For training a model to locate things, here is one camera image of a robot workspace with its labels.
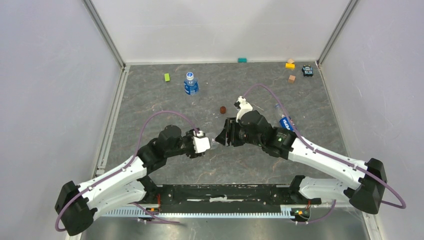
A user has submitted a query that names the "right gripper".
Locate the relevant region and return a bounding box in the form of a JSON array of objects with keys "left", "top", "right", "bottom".
[{"left": 215, "top": 117, "right": 264, "bottom": 148}]

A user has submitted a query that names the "blue label Pocari bottle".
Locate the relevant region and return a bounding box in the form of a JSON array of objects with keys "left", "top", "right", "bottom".
[{"left": 184, "top": 76, "right": 199, "bottom": 96}]

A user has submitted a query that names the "white blue Pocari cap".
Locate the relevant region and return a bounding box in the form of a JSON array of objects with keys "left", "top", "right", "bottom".
[{"left": 186, "top": 72, "right": 194, "bottom": 81}]

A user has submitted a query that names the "red label clear bottle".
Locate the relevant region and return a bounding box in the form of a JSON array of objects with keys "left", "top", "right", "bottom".
[{"left": 205, "top": 132, "right": 220, "bottom": 150}]

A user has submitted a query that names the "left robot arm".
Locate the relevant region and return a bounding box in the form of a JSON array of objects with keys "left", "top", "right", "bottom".
[{"left": 54, "top": 125, "right": 211, "bottom": 236}]

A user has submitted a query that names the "Pepsi label clear bottle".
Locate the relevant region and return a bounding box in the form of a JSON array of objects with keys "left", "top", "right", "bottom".
[{"left": 274, "top": 104, "right": 296, "bottom": 132}]

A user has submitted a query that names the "green block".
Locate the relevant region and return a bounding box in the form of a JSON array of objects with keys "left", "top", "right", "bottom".
[{"left": 164, "top": 73, "right": 171, "bottom": 82}]

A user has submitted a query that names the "tan cube block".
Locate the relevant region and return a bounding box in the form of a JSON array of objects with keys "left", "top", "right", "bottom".
[{"left": 288, "top": 75, "right": 296, "bottom": 84}]

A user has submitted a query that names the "yellow block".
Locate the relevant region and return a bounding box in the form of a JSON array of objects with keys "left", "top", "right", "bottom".
[{"left": 285, "top": 62, "right": 295, "bottom": 70}]

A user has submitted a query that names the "black blue toy car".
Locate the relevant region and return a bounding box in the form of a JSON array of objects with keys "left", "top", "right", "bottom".
[{"left": 301, "top": 65, "right": 314, "bottom": 77}]

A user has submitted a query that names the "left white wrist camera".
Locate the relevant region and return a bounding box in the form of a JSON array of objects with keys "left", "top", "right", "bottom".
[{"left": 193, "top": 130, "right": 211, "bottom": 154}]

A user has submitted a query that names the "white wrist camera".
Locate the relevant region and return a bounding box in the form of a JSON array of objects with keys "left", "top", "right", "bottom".
[
  {"left": 234, "top": 96, "right": 253, "bottom": 123},
  {"left": 193, "top": 130, "right": 211, "bottom": 154}
]

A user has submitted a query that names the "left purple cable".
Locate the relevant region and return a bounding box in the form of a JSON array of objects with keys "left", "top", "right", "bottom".
[{"left": 54, "top": 110, "right": 201, "bottom": 232}]

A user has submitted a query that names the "purple cable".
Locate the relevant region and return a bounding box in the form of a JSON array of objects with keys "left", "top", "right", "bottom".
[
  {"left": 54, "top": 110, "right": 201, "bottom": 232},
  {"left": 242, "top": 83, "right": 407, "bottom": 210}
]

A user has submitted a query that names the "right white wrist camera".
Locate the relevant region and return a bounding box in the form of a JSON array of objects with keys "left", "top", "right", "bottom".
[{"left": 234, "top": 96, "right": 253, "bottom": 123}]

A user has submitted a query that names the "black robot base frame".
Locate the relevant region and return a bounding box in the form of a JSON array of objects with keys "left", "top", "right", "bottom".
[{"left": 137, "top": 184, "right": 322, "bottom": 214}]

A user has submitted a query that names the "white slotted cable duct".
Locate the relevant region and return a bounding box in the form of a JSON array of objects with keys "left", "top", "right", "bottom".
[{"left": 102, "top": 205, "right": 310, "bottom": 220}]

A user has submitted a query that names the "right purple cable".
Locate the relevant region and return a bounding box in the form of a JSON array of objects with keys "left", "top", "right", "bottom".
[{"left": 242, "top": 83, "right": 407, "bottom": 210}]

